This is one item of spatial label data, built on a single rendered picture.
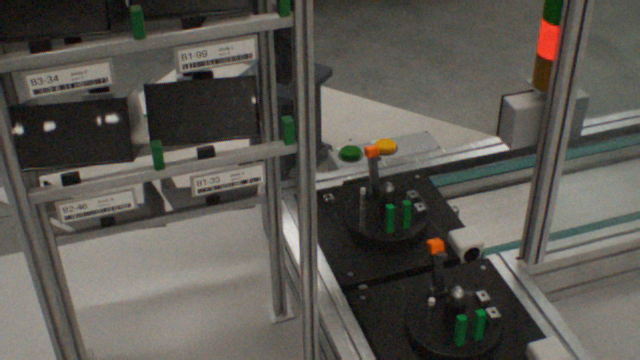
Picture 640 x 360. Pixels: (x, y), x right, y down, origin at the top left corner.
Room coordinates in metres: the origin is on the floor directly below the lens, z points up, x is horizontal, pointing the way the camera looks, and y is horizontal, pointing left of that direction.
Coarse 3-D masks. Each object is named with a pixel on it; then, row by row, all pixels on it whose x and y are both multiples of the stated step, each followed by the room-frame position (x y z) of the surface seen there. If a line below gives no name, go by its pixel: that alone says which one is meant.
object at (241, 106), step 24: (144, 96) 0.81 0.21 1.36; (168, 96) 0.82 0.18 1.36; (192, 96) 0.82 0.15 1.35; (216, 96) 0.82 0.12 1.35; (240, 96) 0.83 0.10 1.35; (168, 120) 0.80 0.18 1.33; (192, 120) 0.81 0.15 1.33; (216, 120) 0.81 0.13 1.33; (240, 120) 0.81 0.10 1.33; (168, 144) 0.79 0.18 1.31
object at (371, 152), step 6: (366, 150) 1.12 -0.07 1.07; (372, 150) 1.12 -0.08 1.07; (378, 150) 1.12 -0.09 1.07; (366, 156) 1.12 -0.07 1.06; (372, 156) 1.12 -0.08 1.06; (378, 156) 1.11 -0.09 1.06; (372, 162) 1.12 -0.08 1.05; (372, 168) 1.11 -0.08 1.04; (378, 168) 1.12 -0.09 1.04; (372, 174) 1.11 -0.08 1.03; (378, 174) 1.11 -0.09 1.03; (372, 180) 1.11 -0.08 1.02; (378, 180) 1.11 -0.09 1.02; (372, 186) 1.10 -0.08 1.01; (378, 186) 1.10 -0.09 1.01
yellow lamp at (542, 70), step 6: (540, 60) 0.99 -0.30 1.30; (546, 60) 0.99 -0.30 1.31; (534, 66) 1.01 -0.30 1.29; (540, 66) 0.99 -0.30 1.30; (546, 66) 0.98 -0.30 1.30; (552, 66) 0.98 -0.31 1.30; (534, 72) 1.00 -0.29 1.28; (540, 72) 0.99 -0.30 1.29; (546, 72) 0.98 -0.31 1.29; (534, 78) 1.00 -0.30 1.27; (540, 78) 0.99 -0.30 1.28; (546, 78) 0.98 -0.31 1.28; (534, 84) 1.00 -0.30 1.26; (540, 84) 0.99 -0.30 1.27; (546, 84) 0.98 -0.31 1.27; (540, 90) 0.99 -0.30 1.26; (546, 90) 0.98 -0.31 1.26
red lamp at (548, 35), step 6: (546, 24) 0.99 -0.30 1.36; (540, 30) 1.01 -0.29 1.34; (546, 30) 0.99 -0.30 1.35; (552, 30) 0.98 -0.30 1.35; (558, 30) 0.98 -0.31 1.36; (540, 36) 1.00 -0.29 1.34; (546, 36) 0.99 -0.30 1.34; (552, 36) 0.98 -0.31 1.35; (540, 42) 1.00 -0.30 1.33; (546, 42) 0.99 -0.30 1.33; (552, 42) 0.98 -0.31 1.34; (540, 48) 1.00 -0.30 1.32; (546, 48) 0.99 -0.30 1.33; (552, 48) 0.98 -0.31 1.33; (540, 54) 0.99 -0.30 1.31; (546, 54) 0.99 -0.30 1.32; (552, 54) 0.98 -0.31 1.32; (552, 60) 0.98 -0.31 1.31
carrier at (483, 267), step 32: (384, 288) 0.90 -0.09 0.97; (416, 288) 0.90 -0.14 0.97; (448, 288) 0.88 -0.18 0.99; (480, 288) 0.90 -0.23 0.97; (384, 320) 0.83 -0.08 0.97; (416, 320) 0.81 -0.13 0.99; (448, 320) 0.81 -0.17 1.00; (480, 320) 0.77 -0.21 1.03; (512, 320) 0.83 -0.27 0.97; (384, 352) 0.77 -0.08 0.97; (416, 352) 0.77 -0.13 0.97; (448, 352) 0.75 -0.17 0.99; (480, 352) 0.75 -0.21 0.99; (512, 352) 0.77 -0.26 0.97; (544, 352) 0.75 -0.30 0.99
